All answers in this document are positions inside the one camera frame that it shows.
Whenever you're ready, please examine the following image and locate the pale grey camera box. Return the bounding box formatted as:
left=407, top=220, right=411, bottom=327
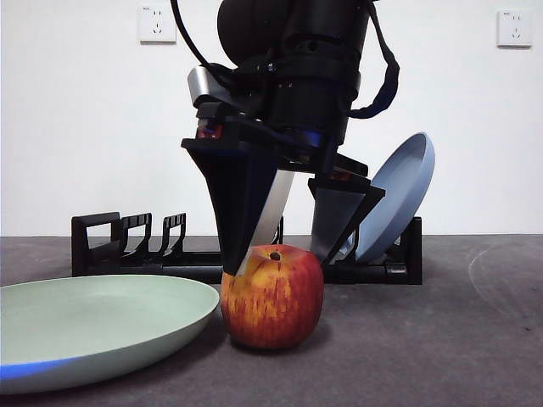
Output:
left=188, top=65, right=230, bottom=107

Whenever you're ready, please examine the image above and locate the red yellow apple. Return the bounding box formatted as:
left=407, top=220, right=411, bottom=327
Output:
left=220, top=243, right=326, bottom=351

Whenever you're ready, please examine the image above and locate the black sleeved cable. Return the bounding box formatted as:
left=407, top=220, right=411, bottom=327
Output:
left=350, top=0, right=403, bottom=120

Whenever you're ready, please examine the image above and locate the black plate rack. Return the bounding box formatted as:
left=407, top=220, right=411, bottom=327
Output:
left=70, top=211, right=423, bottom=286

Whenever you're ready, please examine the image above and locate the pale green plate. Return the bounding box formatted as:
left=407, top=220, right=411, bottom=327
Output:
left=0, top=274, right=221, bottom=396

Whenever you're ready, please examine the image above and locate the white wall socket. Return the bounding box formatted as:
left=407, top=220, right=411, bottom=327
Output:
left=138, top=4, right=177, bottom=45
left=496, top=8, right=534, bottom=49

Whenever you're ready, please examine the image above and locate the thin black cable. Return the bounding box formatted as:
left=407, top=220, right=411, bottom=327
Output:
left=169, top=0, right=238, bottom=86

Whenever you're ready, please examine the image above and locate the blue plate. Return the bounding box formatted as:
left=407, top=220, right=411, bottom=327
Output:
left=354, top=131, right=437, bottom=263

